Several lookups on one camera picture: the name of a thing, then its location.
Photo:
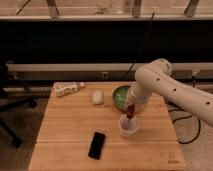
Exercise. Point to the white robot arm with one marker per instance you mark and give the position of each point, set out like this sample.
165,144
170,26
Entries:
155,77

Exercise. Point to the black smartphone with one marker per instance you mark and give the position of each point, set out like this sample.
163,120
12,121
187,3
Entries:
96,145

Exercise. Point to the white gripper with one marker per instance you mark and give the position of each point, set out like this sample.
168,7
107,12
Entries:
137,96

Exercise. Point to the white ceramic cup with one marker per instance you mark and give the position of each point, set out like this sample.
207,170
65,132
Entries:
127,126

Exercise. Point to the green bowl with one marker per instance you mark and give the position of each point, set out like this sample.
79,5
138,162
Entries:
119,97

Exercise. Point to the white plastic bottle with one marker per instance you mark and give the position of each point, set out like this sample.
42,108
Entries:
70,88

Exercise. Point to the red pepper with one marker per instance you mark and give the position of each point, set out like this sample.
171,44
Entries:
130,111

